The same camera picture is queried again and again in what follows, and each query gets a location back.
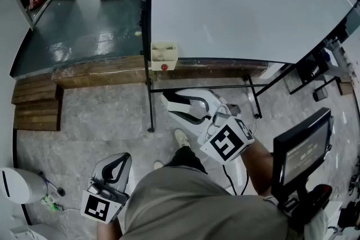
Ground white plastic block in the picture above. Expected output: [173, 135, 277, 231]
[166, 94, 193, 114]

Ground white marker holder tray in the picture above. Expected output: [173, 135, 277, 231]
[151, 41, 178, 71]

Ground person's black trousers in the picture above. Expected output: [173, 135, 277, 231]
[168, 145, 209, 175]

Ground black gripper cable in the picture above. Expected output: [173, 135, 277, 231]
[222, 164, 250, 196]

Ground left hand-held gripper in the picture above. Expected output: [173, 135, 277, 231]
[80, 152, 133, 225]

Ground wooden platform edge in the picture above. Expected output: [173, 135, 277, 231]
[52, 55, 268, 89]

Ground green small object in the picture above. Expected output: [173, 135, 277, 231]
[42, 195, 64, 212]

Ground low wooden pallet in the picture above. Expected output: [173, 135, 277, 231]
[336, 77, 354, 97]

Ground person's right white shoe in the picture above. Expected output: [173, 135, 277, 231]
[174, 128, 191, 148]

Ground black monitor mount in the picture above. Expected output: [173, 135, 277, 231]
[281, 184, 333, 232]

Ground whiteboard on black stand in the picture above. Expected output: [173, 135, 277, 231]
[139, 0, 360, 133]

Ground dark wooden steps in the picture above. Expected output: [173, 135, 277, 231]
[11, 80, 64, 132]

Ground person's left forearm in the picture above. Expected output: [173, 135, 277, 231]
[97, 219, 122, 240]

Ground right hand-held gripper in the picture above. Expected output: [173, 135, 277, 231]
[162, 88, 255, 165]

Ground black wire waste bin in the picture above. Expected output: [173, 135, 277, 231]
[313, 87, 329, 103]

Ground person's olive shirt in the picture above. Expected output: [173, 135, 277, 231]
[119, 165, 330, 240]

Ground black chest-mounted monitor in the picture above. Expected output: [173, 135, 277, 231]
[271, 107, 334, 201]

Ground person's right forearm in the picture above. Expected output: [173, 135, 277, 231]
[240, 139, 275, 196]

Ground white round appliance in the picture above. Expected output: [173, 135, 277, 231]
[0, 167, 48, 205]

